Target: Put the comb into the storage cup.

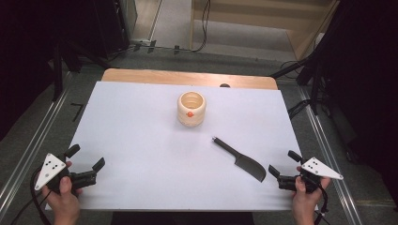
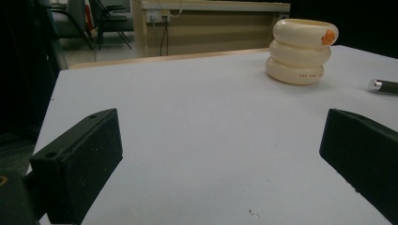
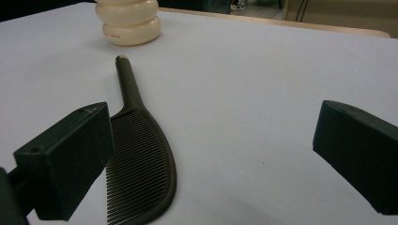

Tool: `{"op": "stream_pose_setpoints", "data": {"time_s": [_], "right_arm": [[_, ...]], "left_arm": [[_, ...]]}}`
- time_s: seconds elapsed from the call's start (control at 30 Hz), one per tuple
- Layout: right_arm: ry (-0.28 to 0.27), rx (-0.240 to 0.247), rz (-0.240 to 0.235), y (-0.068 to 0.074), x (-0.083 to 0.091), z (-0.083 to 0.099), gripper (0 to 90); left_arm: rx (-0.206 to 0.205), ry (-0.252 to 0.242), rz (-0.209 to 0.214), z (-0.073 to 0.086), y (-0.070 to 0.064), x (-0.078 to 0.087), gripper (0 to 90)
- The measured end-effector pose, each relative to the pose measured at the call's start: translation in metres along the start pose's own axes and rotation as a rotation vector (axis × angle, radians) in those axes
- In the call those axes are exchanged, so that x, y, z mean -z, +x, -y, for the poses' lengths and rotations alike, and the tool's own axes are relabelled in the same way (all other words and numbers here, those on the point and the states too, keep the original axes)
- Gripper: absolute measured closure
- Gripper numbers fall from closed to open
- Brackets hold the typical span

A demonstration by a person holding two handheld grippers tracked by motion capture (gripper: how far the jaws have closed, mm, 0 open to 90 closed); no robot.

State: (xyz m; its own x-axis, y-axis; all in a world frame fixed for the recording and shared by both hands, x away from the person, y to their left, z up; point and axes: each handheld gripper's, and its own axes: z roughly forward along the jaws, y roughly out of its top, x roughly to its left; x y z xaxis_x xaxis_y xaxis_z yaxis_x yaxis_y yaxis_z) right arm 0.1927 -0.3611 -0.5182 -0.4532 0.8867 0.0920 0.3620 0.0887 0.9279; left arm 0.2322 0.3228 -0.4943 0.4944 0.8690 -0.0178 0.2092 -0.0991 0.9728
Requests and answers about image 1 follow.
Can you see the black kitchen knife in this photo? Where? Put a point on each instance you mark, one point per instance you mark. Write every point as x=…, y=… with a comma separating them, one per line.
x=247, y=162

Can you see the light wooden shelf unit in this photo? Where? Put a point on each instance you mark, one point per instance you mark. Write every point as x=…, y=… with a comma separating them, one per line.
x=266, y=12

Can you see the person's right hand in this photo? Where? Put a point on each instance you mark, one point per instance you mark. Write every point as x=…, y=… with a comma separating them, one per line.
x=305, y=203

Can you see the white paper mat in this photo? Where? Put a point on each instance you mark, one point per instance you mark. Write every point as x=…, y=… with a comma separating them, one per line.
x=156, y=162

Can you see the black metal stand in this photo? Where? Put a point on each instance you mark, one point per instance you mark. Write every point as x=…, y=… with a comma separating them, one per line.
x=58, y=72
x=314, y=84

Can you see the cream utensil holder orange dot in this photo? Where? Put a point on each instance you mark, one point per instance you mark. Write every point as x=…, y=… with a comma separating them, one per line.
x=191, y=109

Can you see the grey cabinet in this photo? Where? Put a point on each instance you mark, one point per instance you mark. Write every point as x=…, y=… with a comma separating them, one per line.
x=130, y=15

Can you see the power strip with plugs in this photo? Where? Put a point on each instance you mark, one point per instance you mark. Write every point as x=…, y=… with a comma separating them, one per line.
x=147, y=43

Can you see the small dark round object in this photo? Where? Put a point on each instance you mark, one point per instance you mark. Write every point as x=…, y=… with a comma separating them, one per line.
x=224, y=85

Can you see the metal floor rail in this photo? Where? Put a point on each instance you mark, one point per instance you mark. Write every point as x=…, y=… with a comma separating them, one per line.
x=328, y=156
x=34, y=140

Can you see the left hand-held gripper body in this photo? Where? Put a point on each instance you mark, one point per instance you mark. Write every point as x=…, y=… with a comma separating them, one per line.
x=50, y=170

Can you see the person's left hand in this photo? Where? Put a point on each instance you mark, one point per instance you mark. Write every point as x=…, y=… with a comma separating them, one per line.
x=64, y=203

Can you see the wooden table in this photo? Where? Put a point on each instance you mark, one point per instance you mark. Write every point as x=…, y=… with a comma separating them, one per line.
x=156, y=76

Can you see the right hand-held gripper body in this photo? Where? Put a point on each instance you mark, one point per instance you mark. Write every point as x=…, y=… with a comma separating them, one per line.
x=319, y=168

